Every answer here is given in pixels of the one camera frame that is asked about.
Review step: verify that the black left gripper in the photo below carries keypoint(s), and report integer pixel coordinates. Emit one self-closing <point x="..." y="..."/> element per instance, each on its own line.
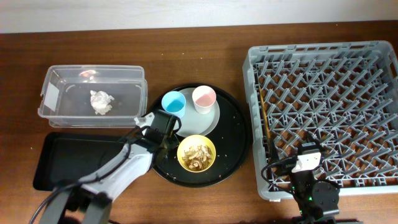
<point x="166" y="144"/>

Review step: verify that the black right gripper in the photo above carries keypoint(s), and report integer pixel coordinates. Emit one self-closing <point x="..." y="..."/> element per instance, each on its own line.
<point x="294" y="158"/>

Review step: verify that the light blue cup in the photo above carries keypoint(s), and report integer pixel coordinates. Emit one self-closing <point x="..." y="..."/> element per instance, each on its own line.
<point x="174" y="102"/>

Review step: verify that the yellow bowl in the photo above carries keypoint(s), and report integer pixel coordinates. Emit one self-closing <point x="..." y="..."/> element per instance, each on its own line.
<point x="195" y="140"/>

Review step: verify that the food scraps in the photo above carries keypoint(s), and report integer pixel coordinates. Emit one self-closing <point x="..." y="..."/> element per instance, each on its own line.
<point x="197" y="157"/>

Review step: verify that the white napkin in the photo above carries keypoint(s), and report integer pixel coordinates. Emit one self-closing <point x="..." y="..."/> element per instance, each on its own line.
<point x="100" y="101"/>

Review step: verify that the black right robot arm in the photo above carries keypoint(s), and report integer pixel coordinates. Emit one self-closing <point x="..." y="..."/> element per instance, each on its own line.
<point x="317" y="199"/>

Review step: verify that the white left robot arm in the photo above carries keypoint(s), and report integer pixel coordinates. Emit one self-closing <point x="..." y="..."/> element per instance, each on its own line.
<point x="145" y="145"/>

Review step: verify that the grey dishwasher rack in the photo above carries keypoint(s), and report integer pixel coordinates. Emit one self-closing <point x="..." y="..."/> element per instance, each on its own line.
<point x="344" y="93"/>

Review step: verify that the clear plastic waste bin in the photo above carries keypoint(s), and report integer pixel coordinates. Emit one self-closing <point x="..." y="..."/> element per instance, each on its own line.
<point x="67" y="90"/>

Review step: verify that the black rectangular waste tray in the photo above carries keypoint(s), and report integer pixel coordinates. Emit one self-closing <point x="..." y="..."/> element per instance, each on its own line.
<point x="70" y="156"/>

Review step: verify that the light grey plate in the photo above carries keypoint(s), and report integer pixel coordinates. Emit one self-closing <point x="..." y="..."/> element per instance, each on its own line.
<point x="195" y="123"/>

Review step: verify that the pink cup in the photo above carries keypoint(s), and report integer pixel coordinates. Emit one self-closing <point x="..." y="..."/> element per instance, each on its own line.
<point x="204" y="98"/>

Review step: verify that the round black serving tray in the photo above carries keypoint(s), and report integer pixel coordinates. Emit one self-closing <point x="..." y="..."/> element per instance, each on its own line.
<point x="232" y="139"/>

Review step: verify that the wooden chopstick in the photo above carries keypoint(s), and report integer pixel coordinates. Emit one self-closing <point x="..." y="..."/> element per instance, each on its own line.
<point x="265" y="118"/>

